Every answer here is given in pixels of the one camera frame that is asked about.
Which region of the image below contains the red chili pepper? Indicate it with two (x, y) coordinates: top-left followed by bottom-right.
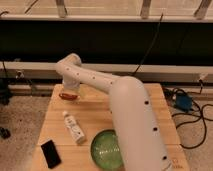
(59, 93), (78, 101)

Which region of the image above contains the black floor cable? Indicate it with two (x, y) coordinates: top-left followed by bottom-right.
(163, 87), (213, 150)

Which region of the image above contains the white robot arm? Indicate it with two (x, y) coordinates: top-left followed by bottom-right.
(55, 53), (173, 171)

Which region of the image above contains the white tube bottle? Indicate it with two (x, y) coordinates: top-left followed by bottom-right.
(62, 111), (86, 144)

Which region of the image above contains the black smartphone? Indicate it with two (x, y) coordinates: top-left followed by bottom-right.
(41, 140), (61, 169)

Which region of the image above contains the blue power adapter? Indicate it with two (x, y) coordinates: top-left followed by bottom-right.
(175, 94), (192, 111)

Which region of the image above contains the black hanging cable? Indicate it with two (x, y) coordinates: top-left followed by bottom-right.
(130, 12), (165, 78)

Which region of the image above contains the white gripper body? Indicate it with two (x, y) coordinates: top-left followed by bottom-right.
(62, 79), (80, 94)

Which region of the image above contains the black object on floor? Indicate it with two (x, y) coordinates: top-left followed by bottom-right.
(0, 127), (11, 139)

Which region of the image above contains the green glass bowl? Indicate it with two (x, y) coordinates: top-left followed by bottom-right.
(90, 129), (123, 171)

